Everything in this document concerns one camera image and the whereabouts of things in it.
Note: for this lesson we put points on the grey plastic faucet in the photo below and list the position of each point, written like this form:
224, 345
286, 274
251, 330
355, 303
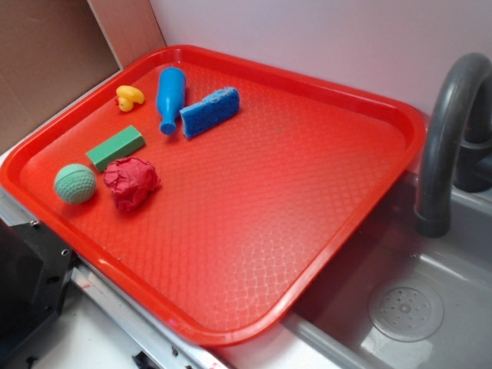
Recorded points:
457, 151

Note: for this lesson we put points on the brown cardboard panel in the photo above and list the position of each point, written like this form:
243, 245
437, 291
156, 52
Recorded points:
53, 52

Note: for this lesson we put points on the blue sponge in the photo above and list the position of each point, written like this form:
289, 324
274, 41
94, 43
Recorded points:
210, 111

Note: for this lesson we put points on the green textured ball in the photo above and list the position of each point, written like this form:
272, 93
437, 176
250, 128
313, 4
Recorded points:
75, 184

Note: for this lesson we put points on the round sink drain cover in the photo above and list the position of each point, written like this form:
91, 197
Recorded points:
406, 311

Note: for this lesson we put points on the grey plastic sink basin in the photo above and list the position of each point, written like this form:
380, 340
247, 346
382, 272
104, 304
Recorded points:
332, 314

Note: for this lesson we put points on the green rectangular block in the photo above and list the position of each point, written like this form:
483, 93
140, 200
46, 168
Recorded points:
118, 146

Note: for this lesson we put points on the red plastic tray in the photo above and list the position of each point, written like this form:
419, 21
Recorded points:
247, 213

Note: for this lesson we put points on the yellow rubber duck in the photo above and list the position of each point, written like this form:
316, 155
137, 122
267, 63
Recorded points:
128, 96

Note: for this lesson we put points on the blue plastic bottle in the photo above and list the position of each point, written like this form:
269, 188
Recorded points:
170, 98

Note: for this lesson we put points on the crumpled red paper ball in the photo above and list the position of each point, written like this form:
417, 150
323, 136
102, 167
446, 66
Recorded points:
130, 181

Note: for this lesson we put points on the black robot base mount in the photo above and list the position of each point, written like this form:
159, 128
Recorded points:
35, 268

